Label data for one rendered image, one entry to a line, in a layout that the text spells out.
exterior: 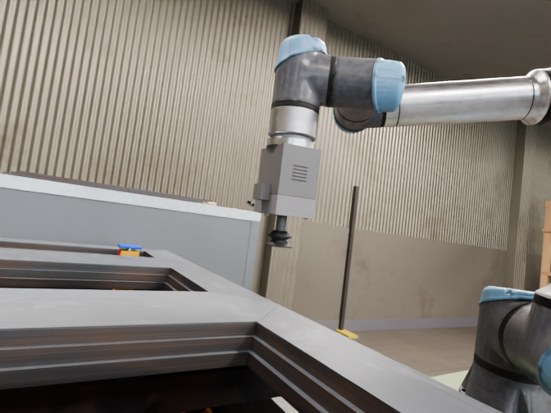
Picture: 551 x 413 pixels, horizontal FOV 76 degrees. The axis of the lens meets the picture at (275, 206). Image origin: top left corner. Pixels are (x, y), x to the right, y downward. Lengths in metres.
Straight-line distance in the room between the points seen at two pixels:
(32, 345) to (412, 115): 0.63
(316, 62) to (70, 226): 0.99
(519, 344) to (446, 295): 4.54
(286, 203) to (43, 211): 0.95
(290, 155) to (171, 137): 2.58
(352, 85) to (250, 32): 3.08
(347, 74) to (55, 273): 0.68
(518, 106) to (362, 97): 0.30
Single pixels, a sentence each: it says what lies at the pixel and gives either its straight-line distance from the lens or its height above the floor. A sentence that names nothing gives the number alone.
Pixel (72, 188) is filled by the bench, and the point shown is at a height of 1.04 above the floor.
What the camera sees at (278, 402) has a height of 0.68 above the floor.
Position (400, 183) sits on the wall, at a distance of 4.42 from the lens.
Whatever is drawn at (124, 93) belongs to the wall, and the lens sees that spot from 3.07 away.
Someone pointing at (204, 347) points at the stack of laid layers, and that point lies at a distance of 0.46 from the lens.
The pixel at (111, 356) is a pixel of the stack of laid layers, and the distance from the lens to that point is 0.44.
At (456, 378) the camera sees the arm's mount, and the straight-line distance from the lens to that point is 0.94.
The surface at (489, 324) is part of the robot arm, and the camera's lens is 0.74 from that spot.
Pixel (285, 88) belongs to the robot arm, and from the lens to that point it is 0.54.
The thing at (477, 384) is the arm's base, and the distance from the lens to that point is 0.78.
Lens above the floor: 0.99
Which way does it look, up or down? 4 degrees up
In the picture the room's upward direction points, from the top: 7 degrees clockwise
